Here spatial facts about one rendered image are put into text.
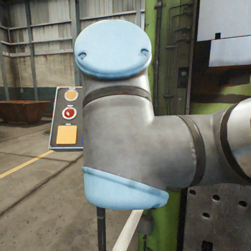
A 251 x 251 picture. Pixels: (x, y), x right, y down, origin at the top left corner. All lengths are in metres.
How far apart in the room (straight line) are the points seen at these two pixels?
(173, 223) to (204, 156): 0.98
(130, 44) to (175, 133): 0.11
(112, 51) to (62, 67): 8.05
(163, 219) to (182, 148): 0.99
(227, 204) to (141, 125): 0.66
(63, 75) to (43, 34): 2.14
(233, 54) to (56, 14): 8.70
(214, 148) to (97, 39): 0.17
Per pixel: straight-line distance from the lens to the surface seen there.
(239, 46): 0.74
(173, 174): 0.17
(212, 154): 0.19
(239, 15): 0.76
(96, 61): 0.18
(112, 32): 0.21
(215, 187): 0.75
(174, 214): 1.10
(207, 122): 0.20
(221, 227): 0.85
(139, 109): 0.17
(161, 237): 1.23
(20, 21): 10.36
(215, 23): 0.75
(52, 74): 8.56
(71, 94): 0.73
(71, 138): 0.65
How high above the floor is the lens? 1.17
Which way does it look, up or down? 11 degrees down
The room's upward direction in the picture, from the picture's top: straight up
